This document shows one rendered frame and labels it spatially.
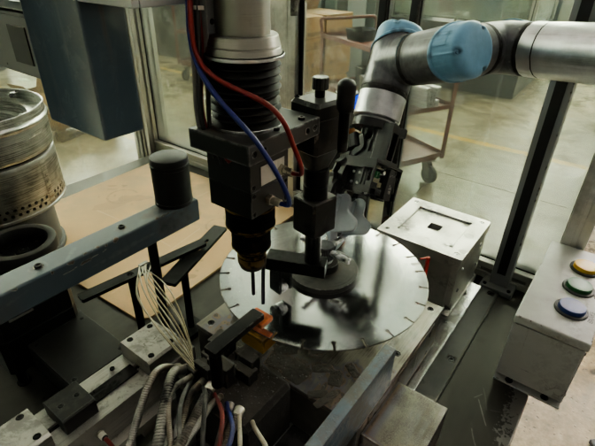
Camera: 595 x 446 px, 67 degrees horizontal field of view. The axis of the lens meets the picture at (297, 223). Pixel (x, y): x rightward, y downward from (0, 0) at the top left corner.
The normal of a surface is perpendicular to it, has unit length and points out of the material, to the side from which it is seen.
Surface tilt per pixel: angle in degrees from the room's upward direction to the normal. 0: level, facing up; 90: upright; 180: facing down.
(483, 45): 73
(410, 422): 0
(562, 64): 110
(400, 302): 0
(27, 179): 90
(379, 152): 61
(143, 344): 0
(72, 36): 90
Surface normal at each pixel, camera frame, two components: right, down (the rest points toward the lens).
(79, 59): -0.60, 0.41
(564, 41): -0.78, -0.13
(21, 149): 0.91, 0.23
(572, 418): 0.02, -0.85
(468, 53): 0.53, 0.18
